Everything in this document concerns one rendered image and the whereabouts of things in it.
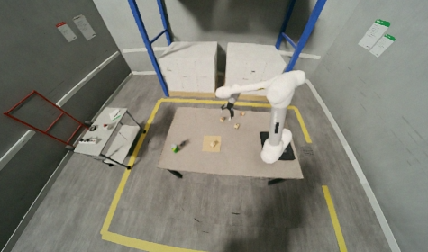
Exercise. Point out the beige flat mat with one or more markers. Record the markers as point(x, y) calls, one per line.
point(208, 140)

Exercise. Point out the green drink can with yellow stripe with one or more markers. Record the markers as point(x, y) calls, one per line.
point(174, 148)

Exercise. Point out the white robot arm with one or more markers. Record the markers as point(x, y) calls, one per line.
point(279, 93)

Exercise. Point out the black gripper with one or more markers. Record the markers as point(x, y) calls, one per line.
point(230, 107)

